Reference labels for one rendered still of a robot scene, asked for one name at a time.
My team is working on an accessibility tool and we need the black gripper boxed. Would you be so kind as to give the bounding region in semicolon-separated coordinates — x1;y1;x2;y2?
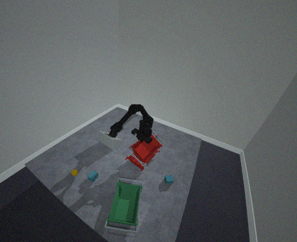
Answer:
131;128;153;144

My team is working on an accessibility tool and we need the teal cube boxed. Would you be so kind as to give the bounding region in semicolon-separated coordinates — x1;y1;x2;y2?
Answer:
88;171;99;182
164;175;174;184

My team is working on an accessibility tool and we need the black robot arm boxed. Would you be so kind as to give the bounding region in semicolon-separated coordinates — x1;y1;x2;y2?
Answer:
108;104;154;138

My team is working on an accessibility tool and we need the small yellow block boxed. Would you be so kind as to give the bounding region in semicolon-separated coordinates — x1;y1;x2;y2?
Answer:
71;169;78;176

